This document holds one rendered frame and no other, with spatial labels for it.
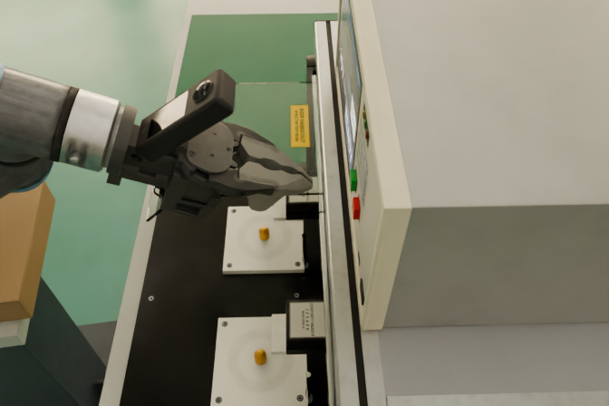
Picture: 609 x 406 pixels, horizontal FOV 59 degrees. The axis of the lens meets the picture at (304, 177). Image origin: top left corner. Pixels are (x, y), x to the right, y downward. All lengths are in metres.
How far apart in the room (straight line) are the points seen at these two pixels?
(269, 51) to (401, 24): 0.96
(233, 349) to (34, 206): 0.49
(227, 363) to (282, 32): 0.98
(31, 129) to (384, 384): 0.40
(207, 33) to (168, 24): 1.49
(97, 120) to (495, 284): 0.40
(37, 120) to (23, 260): 0.58
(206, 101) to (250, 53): 1.02
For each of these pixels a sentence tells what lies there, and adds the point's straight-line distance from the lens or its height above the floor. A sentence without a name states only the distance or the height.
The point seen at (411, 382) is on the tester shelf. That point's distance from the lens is 0.56.
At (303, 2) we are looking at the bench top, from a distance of 1.73.
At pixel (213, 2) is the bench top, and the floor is 0.75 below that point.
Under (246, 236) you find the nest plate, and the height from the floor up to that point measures 0.78.
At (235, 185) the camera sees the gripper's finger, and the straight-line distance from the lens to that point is 0.54.
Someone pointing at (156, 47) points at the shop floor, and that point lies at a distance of 2.93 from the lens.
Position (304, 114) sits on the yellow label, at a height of 1.07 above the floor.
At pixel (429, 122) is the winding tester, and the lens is 0.47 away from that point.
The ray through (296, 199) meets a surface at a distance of 0.91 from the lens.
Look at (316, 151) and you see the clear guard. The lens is 0.79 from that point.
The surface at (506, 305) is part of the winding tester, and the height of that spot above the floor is 1.16.
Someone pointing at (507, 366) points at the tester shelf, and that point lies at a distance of 0.59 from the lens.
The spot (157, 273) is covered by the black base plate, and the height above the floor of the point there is 0.77.
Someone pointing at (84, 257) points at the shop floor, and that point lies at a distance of 2.09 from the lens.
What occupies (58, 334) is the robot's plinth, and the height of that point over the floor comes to 0.40.
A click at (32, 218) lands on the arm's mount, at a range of 1.14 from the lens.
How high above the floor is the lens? 1.63
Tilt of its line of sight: 49 degrees down
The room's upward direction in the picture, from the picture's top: straight up
